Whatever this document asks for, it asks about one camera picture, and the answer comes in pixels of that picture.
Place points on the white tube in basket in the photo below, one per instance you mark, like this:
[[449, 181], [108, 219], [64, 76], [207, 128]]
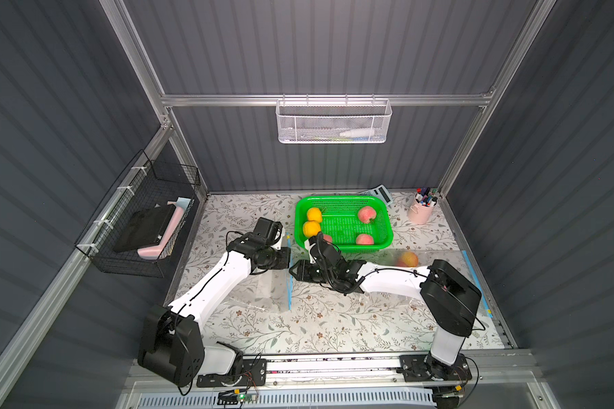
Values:
[[358, 134]]

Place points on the pink metal pen bucket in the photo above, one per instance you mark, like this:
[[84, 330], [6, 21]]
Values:
[[420, 214]]

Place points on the black flat case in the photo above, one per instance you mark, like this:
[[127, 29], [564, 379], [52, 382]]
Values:
[[143, 229]]

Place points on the red yellow peach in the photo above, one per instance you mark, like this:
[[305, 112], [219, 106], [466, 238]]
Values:
[[408, 260]]

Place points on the light blue calculator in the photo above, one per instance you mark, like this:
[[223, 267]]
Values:
[[379, 192]]

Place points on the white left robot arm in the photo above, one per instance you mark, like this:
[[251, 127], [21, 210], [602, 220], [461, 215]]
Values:
[[172, 344]]

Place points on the pink handle tool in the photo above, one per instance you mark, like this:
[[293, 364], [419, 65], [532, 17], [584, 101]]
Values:
[[159, 251]]

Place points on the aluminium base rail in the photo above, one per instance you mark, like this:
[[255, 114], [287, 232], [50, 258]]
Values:
[[268, 370]]

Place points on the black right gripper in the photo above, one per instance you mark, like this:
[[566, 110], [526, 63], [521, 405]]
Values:
[[302, 271]]

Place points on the black wire side basket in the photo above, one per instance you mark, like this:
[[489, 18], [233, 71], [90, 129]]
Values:
[[147, 183]]

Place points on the white wire wall basket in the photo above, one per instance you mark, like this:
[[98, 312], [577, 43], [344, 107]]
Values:
[[320, 120]]

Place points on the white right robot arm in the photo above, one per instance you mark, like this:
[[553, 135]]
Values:
[[452, 299]]

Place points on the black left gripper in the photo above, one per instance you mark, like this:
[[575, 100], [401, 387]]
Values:
[[281, 256]]

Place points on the green plastic basket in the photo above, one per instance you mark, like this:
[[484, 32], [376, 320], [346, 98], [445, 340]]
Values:
[[340, 221]]

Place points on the clear zip-top bag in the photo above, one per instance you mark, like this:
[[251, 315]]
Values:
[[451, 268], [267, 291]]

